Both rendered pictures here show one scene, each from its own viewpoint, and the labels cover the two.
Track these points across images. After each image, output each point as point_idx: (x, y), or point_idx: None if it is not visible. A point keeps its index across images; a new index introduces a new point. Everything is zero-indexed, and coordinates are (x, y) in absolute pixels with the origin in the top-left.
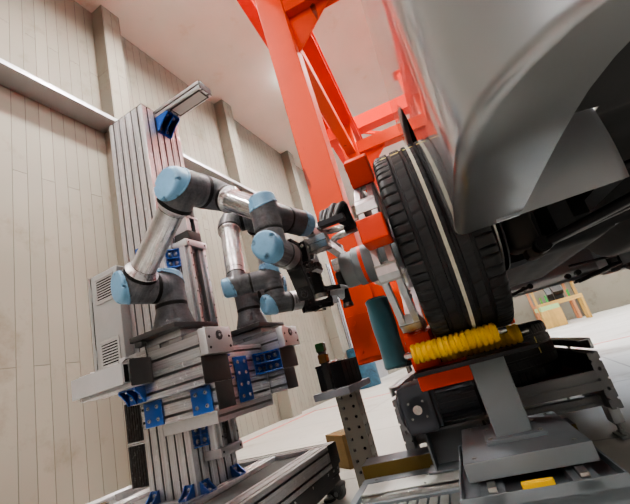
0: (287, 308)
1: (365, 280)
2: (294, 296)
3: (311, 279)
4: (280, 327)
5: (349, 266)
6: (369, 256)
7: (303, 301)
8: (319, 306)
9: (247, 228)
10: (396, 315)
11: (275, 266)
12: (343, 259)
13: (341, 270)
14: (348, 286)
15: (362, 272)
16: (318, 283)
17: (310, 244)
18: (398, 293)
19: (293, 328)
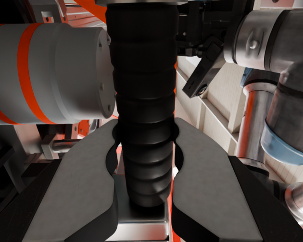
0: None
1: (37, 31)
2: (261, 51)
3: (166, 110)
4: (294, 5)
5: (67, 88)
6: (1, 98)
7: (241, 29)
8: (205, 8)
9: (269, 185)
10: None
11: (272, 145)
12: (86, 110)
13: (93, 83)
14: (98, 30)
15: (29, 58)
16: (128, 76)
17: (125, 240)
18: (94, 13)
19: (266, 2)
